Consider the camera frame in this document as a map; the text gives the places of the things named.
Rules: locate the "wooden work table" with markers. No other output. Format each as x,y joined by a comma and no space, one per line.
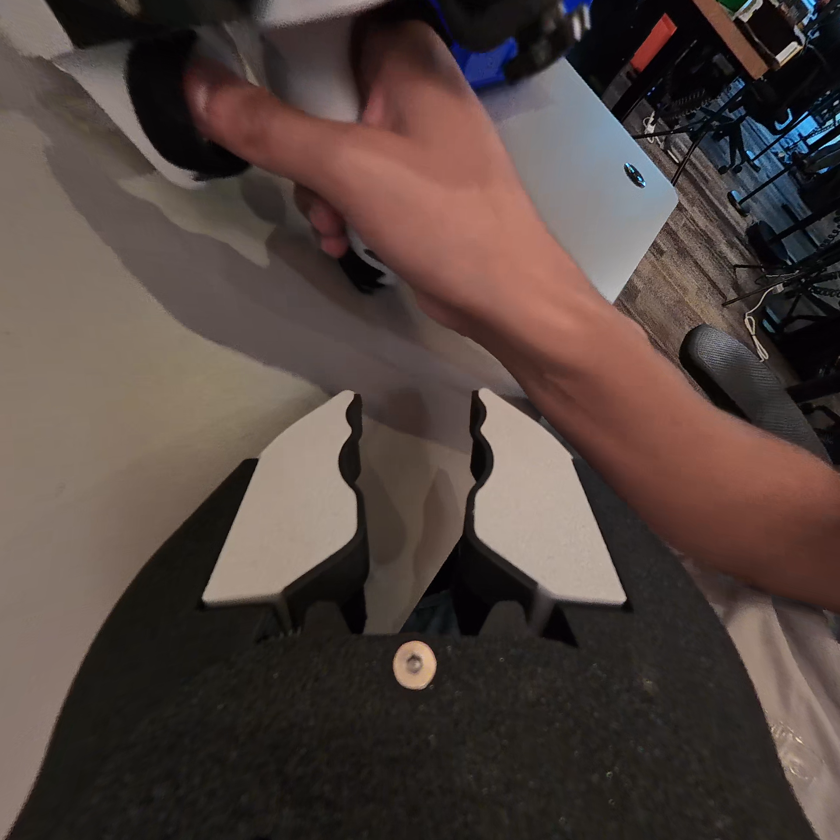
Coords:
728,33

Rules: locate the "person's right forearm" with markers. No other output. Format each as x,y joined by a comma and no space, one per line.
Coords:
689,459

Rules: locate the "person's white shirt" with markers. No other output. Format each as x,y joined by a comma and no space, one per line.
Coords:
787,689

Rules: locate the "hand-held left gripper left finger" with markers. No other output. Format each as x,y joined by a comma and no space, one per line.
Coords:
289,518

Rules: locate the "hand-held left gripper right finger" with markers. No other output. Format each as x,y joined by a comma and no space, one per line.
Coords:
544,525

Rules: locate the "blue plastic bin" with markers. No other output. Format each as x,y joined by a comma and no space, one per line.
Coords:
489,65

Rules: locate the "person's right hand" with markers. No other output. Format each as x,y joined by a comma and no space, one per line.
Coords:
426,197

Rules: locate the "grey mesh office chair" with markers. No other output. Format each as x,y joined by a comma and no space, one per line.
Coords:
741,380

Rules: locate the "orange box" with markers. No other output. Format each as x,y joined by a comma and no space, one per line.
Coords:
653,43

